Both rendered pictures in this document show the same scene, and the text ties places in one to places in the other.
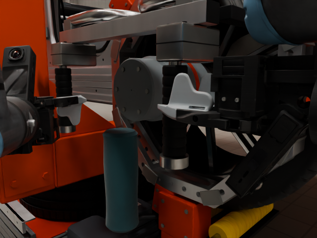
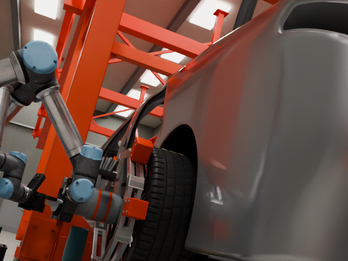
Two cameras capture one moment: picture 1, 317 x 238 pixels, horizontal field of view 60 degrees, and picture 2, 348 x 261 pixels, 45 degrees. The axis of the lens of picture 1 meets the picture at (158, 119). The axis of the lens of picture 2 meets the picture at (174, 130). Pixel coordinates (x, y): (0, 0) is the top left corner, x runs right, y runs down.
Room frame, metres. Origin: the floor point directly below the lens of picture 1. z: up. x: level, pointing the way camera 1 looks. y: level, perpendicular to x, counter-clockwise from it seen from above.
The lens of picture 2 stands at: (-0.98, -1.14, 0.72)
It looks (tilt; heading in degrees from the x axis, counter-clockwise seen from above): 16 degrees up; 28
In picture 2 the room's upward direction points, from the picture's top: 13 degrees clockwise
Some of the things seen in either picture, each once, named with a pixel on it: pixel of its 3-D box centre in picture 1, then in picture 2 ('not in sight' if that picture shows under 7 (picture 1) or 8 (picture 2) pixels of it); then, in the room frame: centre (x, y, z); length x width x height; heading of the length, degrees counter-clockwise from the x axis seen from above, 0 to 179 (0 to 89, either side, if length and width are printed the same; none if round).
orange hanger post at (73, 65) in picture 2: not in sight; (59, 118); (2.18, 1.82, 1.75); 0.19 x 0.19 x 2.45; 45
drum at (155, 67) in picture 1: (166, 88); (100, 205); (0.63, -0.02, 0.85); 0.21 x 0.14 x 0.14; 135
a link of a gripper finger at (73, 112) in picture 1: (74, 110); (55, 204); (0.55, 0.17, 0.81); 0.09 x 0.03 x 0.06; 149
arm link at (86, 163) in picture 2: not in sight; (88, 162); (0.20, -0.22, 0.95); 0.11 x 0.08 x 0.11; 43
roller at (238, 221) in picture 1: (244, 217); not in sight; (0.67, -0.22, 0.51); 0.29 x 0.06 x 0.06; 135
